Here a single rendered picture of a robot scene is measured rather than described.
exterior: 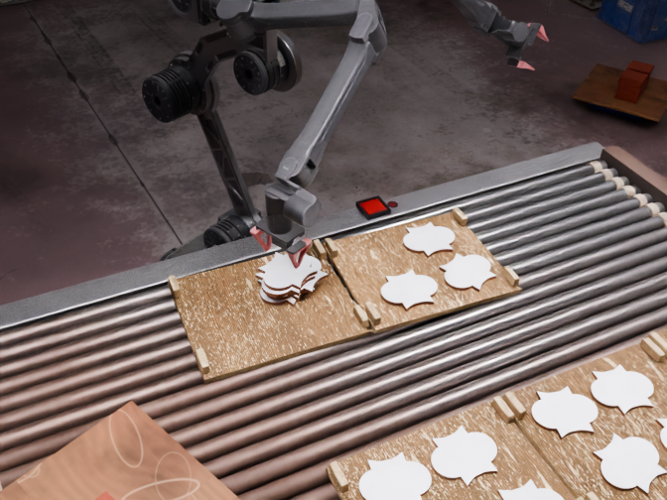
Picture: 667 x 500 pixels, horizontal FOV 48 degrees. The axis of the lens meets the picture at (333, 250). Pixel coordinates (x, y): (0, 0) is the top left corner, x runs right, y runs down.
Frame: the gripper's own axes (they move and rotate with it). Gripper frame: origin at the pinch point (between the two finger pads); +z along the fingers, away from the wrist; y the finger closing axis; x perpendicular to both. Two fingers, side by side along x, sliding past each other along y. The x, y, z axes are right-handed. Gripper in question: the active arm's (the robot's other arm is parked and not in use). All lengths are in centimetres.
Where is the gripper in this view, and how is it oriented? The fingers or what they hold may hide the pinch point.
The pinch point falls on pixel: (282, 256)
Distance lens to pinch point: 182.1
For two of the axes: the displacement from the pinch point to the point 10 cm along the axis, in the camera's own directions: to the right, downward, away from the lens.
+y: -7.7, -4.1, 4.8
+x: -6.4, 5.1, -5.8
